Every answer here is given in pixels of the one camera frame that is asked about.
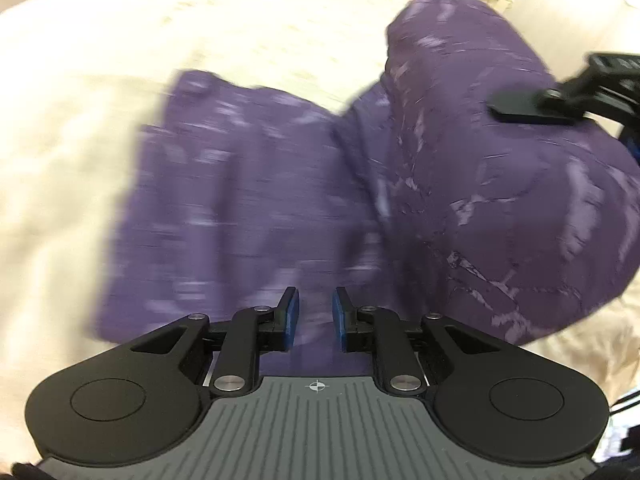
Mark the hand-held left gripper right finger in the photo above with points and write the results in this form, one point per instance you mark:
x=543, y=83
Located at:
x=341, y=322

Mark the cream bed blanket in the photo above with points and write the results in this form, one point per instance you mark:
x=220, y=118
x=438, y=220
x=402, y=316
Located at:
x=75, y=110

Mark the striped cloth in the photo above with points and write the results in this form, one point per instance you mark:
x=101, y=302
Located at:
x=622, y=430

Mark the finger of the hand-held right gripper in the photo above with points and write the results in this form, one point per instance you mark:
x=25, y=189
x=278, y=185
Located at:
x=634, y=146
x=530, y=106

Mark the purple marbled hooded jacket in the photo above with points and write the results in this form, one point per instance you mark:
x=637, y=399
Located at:
x=250, y=210

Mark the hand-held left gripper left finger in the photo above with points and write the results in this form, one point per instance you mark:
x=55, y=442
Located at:
x=291, y=321

